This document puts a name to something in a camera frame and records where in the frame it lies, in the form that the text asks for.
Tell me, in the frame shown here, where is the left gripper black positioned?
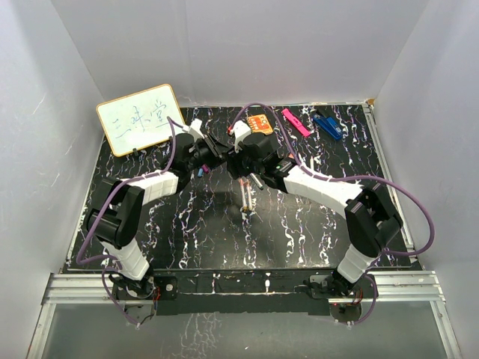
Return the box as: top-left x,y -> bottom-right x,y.
186,135 -> 228,172

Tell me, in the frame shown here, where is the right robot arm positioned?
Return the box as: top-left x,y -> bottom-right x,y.
227,132 -> 403,297

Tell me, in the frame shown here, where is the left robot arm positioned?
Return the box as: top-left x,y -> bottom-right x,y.
85,133 -> 234,298

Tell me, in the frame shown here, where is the orange spiral notebook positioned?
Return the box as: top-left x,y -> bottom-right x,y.
247,114 -> 274,135

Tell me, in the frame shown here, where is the pink cap white marker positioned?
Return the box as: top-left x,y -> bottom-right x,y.
239,178 -> 248,212

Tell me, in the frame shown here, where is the pink utility knife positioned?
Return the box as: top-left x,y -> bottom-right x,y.
281,108 -> 311,137

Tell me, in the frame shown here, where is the small whiteboard with writing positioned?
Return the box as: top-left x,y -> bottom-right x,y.
97,84 -> 185,157

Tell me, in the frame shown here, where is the blue stapler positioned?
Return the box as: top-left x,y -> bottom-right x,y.
312,110 -> 343,141

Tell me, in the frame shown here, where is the black mounting base bar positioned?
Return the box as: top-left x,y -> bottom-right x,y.
109,269 -> 378,321

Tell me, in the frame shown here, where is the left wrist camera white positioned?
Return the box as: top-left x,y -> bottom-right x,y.
186,118 -> 204,141

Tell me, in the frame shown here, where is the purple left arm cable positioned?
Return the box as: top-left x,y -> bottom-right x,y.
76,116 -> 184,325

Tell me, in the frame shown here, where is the aluminium frame rail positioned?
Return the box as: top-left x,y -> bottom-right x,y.
41,271 -> 445,304

